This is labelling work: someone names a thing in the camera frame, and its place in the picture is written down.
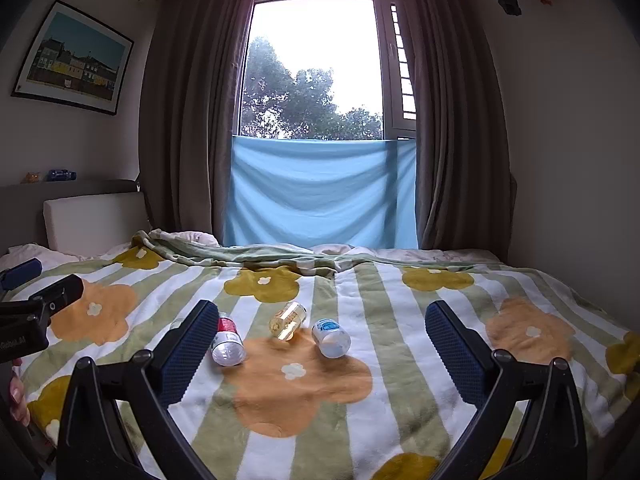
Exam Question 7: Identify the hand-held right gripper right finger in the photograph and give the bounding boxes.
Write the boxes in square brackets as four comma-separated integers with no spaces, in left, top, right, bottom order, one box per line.
[425,301,587,480]

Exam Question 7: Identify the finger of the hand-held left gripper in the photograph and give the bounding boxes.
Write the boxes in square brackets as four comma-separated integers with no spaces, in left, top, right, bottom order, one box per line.
[0,258,43,291]
[0,274,85,322]

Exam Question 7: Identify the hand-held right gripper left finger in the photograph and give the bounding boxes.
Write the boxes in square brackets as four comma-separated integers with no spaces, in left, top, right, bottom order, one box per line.
[56,300,221,480]

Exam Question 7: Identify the clear cup with red label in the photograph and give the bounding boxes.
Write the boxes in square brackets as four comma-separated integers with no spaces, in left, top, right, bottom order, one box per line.
[211,312,247,366]

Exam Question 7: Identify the gold transparent bottle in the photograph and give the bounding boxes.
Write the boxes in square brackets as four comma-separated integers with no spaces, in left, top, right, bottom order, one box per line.
[269,302,308,341]

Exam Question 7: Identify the clear cup with blue label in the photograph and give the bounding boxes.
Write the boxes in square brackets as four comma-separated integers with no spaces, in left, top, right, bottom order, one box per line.
[311,318,350,359]

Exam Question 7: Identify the person's left hand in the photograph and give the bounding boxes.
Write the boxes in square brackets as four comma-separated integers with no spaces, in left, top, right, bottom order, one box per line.
[8,359,32,429]

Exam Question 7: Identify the white cushion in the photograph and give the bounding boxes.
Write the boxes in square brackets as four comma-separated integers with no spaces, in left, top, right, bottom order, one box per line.
[43,191,152,256]

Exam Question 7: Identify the grey bed headboard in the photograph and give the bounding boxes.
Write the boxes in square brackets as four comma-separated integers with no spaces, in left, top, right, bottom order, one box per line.
[0,178,146,257]

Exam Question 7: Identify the floral striped blanket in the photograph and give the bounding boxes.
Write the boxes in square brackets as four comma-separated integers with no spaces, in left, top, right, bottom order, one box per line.
[10,229,640,480]

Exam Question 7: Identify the light blue cloth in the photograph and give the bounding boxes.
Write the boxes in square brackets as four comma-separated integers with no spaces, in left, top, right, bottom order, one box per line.
[223,134,420,250]

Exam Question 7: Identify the framed picture of houses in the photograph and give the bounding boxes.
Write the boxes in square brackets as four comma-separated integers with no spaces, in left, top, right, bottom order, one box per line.
[11,0,135,116]

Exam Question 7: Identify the brown curtain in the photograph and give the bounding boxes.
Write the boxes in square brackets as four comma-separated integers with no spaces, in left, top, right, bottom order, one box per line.
[395,0,518,251]
[138,0,259,247]

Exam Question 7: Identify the window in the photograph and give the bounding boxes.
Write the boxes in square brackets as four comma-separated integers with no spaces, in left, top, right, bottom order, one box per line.
[234,0,418,141]

